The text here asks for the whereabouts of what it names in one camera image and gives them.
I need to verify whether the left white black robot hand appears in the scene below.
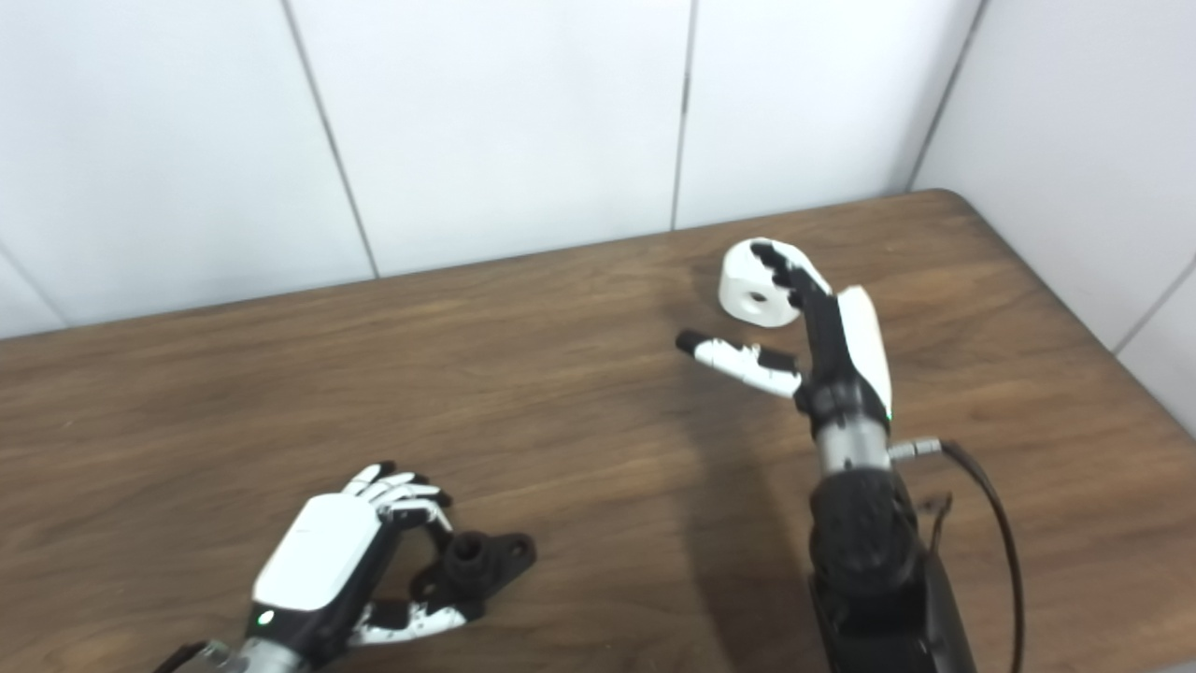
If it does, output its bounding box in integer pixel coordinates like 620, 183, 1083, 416
248, 461, 487, 669

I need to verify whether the round white piece with holes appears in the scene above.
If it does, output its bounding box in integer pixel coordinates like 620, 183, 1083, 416
718, 237, 833, 329

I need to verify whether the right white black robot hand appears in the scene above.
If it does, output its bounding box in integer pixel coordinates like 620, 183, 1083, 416
676, 240, 894, 440

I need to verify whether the black flanged holder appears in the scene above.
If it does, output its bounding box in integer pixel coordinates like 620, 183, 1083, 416
411, 531, 538, 623

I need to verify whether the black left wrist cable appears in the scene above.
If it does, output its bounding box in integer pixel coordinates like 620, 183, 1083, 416
154, 640, 211, 673

